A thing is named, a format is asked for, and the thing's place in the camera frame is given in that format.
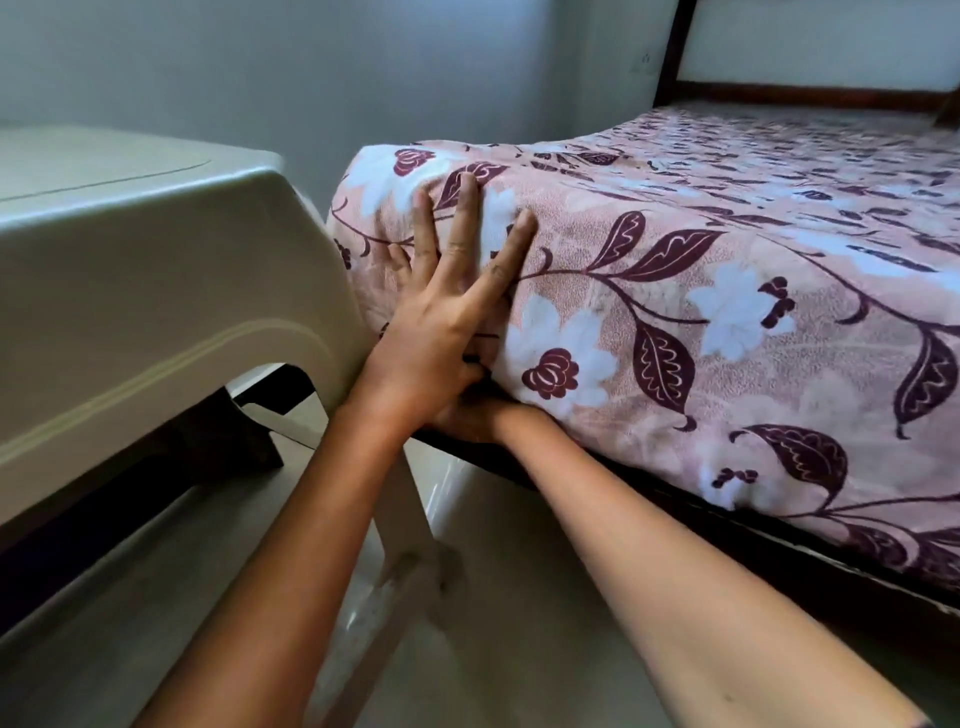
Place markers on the person's left forearm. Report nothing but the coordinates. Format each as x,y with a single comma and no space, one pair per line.
285,585

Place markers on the pink floral bed sheet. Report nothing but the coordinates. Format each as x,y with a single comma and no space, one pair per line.
750,337

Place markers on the person's right hand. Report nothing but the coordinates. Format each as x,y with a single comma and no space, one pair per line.
487,420

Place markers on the dark wooden bed frame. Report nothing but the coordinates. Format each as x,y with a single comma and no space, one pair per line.
787,94

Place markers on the white wall socket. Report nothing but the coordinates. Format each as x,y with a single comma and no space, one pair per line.
643,61

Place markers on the person's right forearm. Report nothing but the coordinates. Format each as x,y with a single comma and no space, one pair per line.
690,600

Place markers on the person's left hand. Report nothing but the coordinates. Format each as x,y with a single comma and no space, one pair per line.
427,345

